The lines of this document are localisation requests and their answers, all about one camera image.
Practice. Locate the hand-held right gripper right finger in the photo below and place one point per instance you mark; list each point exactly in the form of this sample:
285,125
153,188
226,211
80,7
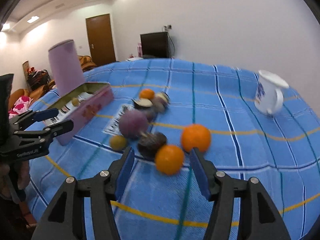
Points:
200,177

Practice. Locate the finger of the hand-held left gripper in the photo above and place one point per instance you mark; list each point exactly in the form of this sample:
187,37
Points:
60,128
45,115

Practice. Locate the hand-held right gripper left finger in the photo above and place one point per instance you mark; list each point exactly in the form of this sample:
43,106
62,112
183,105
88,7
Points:
125,175

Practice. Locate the pink tin box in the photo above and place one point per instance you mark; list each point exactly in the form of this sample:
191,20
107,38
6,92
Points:
87,110

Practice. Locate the orange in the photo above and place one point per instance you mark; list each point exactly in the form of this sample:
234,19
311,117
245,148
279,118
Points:
147,94
195,138
169,159

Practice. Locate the person's left hand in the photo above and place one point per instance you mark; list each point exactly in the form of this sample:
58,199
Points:
23,175

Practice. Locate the pink floral pillow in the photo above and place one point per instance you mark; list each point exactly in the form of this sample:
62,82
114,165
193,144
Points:
20,105

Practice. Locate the orange leather sofa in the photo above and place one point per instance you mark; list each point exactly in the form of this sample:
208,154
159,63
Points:
20,93

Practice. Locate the small yellow-green fruit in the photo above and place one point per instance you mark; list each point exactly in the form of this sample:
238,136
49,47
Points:
118,142
75,101

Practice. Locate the black clothes rack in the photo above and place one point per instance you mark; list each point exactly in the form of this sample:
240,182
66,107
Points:
37,78

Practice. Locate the blue plaid blanket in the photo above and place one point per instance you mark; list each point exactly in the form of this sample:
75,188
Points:
237,192

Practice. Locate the large purple round fruit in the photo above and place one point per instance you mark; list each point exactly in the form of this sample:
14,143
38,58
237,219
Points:
132,123

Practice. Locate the purple cylindrical canister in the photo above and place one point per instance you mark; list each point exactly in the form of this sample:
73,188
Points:
66,67

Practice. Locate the small purple fruit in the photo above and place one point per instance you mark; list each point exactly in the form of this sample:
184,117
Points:
150,115
158,106

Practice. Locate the orange leather armchair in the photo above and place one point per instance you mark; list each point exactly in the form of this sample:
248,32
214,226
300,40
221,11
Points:
85,62

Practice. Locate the brown wooden door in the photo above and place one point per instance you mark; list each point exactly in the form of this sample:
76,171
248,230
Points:
100,40

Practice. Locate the white floral pitcher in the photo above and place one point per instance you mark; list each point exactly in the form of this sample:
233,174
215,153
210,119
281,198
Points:
266,97

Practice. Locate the black television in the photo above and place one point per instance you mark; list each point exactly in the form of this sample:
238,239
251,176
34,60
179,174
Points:
155,45

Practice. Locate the wall power socket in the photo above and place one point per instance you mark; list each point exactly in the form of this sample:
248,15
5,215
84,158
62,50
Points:
168,26

